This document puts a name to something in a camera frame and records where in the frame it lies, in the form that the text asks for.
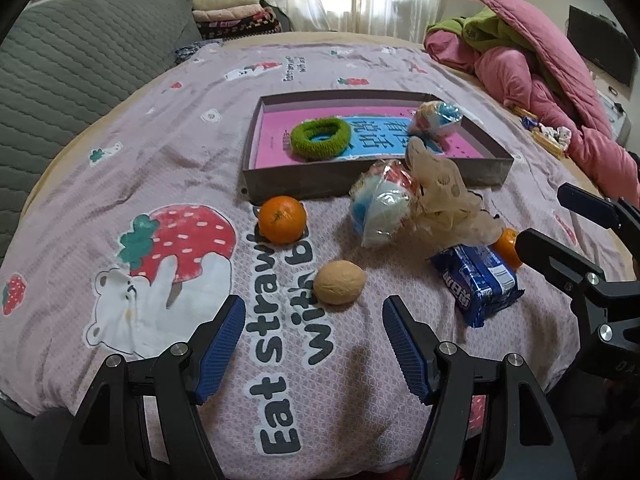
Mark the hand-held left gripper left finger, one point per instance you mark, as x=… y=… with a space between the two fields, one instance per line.
x=220 y=350

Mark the clear blue white snack packet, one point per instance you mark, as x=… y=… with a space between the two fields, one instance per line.
x=382 y=210

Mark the grey quilted headboard cushion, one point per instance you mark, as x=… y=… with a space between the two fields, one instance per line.
x=80 y=85

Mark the white box device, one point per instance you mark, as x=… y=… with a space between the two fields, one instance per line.
x=614 y=112

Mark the pink folded blanket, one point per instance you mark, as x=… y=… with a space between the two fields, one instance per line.
x=227 y=13

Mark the yellow packaged snack strip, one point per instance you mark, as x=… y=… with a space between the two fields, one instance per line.
x=540 y=137

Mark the black flat screen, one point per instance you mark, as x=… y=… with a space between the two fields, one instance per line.
x=597 y=42

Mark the walnut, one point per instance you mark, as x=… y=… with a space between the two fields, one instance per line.
x=339 y=282

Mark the green blanket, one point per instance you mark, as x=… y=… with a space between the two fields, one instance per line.
x=495 y=30

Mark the small orange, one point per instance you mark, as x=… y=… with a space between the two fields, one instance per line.
x=507 y=252

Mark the pink quilt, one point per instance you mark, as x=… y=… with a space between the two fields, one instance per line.
x=565 y=85

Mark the beige plush toy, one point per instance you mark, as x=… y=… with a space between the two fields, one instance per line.
x=445 y=195

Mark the folded blankets stack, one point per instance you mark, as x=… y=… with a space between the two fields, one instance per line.
x=240 y=26

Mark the pink strawberry bear printed blanket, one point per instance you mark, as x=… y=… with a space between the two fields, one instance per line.
x=190 y=170

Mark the beige folded blanket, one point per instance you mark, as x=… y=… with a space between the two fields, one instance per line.
x=225 y=2

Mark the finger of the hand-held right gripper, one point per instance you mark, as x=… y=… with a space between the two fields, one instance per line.
x=590 y=205
x=547 y=260

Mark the small white plush toy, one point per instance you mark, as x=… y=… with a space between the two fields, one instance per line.
x=557 y=135

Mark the shallow brown cardboard box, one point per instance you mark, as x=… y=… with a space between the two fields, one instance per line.
x=350 y=180

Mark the blue biscuit packet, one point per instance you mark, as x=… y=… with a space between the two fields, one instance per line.
x=475 y=280

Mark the large orange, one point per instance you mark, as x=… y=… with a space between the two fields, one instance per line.
x=282 y=219

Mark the blue floral cloth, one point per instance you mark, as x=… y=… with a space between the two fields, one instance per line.
x=192 y=51

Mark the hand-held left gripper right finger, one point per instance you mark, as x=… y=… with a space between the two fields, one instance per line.
x=404 y=350

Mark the green fuzzy hair scrunchie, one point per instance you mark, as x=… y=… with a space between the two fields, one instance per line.
x=320 y=137

